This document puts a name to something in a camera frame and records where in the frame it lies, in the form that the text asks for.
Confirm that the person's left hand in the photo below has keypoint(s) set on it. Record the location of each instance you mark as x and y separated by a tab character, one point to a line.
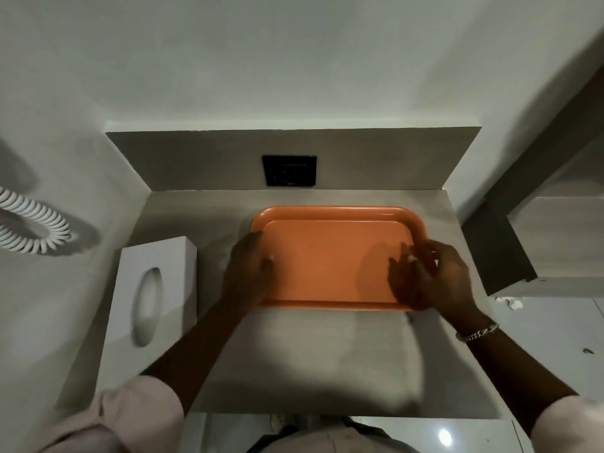
243	273

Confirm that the person's right hand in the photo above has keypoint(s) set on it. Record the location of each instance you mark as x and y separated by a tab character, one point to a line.
441	283

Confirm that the person's right fingers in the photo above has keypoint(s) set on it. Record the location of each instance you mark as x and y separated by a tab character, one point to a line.
413	268

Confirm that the person's left fingers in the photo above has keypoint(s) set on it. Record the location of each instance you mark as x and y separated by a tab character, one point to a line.
264	268

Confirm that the orange plastic tray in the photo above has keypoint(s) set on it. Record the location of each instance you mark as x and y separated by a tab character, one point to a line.
325	264

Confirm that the person's right forearm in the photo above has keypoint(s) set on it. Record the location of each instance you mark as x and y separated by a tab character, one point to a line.
509	367

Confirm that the person's left forearm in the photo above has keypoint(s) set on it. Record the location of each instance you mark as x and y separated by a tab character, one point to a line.
198	353

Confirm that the white tissue box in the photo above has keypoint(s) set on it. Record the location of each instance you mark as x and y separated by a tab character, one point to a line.
174	278

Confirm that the white paper scrap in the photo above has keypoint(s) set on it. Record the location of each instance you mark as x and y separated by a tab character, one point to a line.
515	303

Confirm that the grey backsplash panel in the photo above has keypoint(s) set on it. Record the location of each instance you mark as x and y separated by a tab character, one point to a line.
377	160

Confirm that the grey wooden shelf unit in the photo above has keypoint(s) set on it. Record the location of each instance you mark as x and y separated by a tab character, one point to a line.
557	240

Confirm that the light pink shirt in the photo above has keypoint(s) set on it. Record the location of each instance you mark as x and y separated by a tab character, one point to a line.
132	412

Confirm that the black wall socket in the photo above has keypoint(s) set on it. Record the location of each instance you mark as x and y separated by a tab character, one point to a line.
289	171

